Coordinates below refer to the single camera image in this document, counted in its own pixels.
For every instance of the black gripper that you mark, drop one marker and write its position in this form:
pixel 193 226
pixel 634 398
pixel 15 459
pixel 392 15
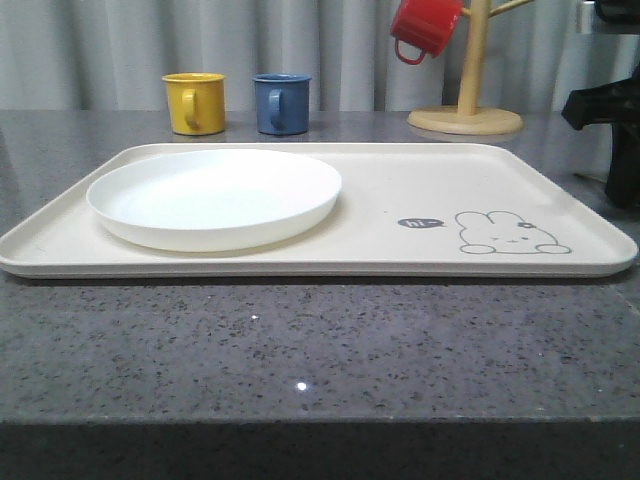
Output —
pixel 615 103

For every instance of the white round plate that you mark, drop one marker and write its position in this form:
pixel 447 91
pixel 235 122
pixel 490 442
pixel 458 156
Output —
pixel 215 200

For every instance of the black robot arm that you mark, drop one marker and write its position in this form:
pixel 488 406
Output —
pixel 620 17

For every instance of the wooden mug tree stand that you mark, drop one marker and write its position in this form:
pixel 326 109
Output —
pixel 468 117

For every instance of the beige rabbit serving tray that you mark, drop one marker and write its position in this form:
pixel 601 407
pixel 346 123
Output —
pixel 408 209

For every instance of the red mug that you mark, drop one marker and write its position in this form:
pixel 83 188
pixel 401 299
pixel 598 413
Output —
pixel 427 25

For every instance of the blue mug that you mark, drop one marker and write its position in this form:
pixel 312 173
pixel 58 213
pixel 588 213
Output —
pixel 282 103

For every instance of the yellow mug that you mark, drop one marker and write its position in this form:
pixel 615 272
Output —
pixel 196 103

